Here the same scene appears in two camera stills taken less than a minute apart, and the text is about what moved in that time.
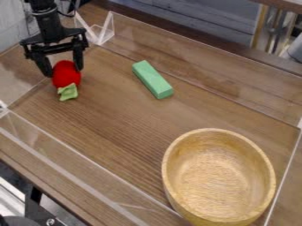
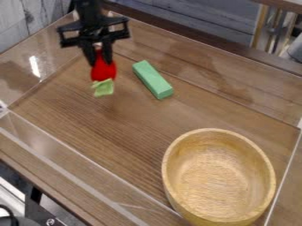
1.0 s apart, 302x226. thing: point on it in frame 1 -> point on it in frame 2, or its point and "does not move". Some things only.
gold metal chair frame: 275,29 does not move
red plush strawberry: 64,79 -> 103,74
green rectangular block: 152,79 does not move
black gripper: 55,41 -> 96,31
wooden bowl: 218,177 does not move
